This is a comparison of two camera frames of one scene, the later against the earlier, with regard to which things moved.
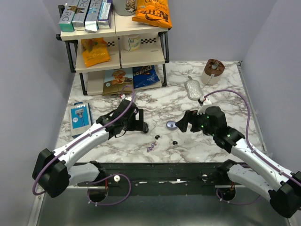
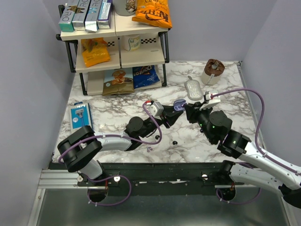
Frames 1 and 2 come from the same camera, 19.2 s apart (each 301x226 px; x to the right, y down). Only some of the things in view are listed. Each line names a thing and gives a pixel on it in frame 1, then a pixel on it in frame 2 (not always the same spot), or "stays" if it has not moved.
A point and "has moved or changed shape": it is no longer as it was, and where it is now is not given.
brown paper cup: (213, 68) stays
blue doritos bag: (144, 75) stays
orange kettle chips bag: (155, 12) stays
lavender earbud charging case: (170, 125) has moved or changed shape
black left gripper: (137, 125) -> (171, 117)
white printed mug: (132, 43) stays
